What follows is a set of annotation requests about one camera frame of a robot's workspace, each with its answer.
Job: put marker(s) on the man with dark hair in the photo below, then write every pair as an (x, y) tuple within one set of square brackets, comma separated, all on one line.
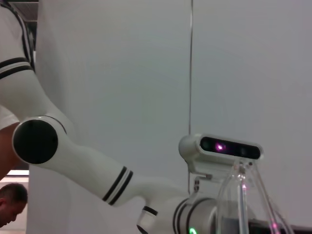
[(12, 200)]

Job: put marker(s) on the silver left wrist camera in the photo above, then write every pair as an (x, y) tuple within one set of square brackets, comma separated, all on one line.
[(195, 156)]

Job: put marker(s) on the clear white glasses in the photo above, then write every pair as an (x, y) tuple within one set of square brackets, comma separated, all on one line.
[(240, 195)]

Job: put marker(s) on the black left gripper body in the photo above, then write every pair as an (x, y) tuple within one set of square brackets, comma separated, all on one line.
[(299, 229)]

